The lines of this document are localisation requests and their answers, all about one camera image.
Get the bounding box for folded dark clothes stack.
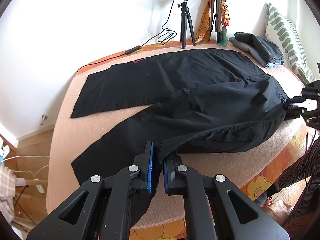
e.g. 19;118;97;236
229;32;285;68

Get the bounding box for patterned trouser leg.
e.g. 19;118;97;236
268;139;319;238

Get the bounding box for orange floral bed sheet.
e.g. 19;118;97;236
69;41;309;239

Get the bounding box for metal door stopper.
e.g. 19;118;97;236
40;114;47;125

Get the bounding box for black pants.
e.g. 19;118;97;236
71;49;288;188

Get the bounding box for silver folded tripod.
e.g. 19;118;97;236
210;0;222;43

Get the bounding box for orange patterned scarf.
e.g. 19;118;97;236
195;0;227;43

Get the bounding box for teal glass bottle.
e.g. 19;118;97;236
217;25;228;47

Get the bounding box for white power strip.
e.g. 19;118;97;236
15;178;48;194

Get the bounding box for black ring light tripod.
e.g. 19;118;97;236
177;0;196;49

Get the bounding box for black ring light cable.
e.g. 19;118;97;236
76;0;178;73

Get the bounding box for orange braided hanging ornament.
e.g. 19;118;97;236
220;2;230;27

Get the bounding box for green patterned white pillow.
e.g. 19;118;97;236
265;3;316;85

